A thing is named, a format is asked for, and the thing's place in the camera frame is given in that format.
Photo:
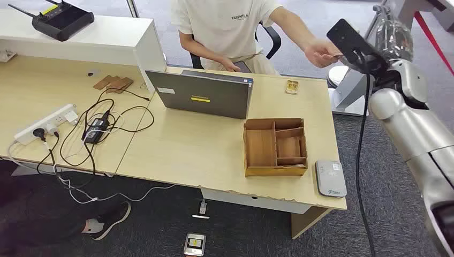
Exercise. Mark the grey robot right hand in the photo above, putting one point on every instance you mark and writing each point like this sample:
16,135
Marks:
393,39

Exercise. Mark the person's left hand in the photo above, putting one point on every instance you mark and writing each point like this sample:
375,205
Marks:
321,53

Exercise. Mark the person's right hand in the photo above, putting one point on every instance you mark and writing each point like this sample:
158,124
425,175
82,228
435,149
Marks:
228,64

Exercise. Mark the black smartphone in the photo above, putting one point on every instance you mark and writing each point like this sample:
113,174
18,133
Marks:
244,67

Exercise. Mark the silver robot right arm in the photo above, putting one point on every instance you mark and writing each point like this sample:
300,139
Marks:
411,127

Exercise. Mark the seated person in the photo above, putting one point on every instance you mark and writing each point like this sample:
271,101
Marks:
223,28

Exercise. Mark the flat wooden card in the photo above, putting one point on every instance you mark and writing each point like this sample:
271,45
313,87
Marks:
102,83
120,85

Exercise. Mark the grey card reader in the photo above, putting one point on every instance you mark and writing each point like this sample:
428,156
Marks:
330,179

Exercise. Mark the person's leg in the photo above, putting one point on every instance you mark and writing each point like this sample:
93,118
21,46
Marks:
110,218

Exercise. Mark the red barrier strip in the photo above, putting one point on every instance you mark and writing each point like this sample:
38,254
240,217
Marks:
431,39

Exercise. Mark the grey laptop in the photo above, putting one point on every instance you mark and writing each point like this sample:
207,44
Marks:
205,95

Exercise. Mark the small yellow clear box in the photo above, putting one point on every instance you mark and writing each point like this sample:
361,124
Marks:
291,87

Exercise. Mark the black office chair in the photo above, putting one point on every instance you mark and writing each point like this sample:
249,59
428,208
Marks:
275,39

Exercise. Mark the white kiosk stand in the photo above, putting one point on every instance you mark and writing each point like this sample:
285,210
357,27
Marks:
349,92

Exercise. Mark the white furniture corner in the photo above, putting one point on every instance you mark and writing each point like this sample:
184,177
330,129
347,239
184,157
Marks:
443,14

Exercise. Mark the light wooden desk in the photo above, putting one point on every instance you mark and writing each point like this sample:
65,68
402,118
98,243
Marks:
198,149
28,88

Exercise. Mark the wooden compartment box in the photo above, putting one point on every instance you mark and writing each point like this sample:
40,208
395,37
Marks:
260,149

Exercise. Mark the metal pole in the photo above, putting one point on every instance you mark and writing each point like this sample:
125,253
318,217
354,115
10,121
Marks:
132,7

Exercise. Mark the white raised counter shelf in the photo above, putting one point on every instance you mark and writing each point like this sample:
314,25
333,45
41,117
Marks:
106,35

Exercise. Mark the black laptop power adapter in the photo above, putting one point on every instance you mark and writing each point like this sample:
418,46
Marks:
95,129

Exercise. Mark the white charger plug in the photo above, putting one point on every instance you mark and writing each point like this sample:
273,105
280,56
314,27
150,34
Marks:
71,117

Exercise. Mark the black remote controller with antennas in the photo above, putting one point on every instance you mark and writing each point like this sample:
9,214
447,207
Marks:
64,21

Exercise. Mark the silver floor socket box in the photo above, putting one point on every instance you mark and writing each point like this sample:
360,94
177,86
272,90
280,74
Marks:
194,244

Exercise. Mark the white round plug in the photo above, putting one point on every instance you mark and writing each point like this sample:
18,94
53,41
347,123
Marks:
52,129

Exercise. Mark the white power strip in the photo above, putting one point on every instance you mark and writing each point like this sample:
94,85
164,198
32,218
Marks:
32,129

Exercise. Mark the white desk item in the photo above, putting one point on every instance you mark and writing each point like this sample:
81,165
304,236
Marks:
7,56

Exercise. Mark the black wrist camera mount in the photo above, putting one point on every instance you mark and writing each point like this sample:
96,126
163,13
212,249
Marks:
346,39

